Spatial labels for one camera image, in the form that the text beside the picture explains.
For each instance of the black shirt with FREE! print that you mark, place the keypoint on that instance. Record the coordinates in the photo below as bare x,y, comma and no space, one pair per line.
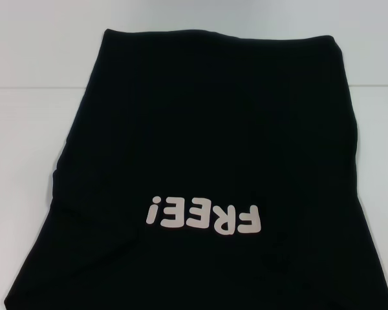
207,129

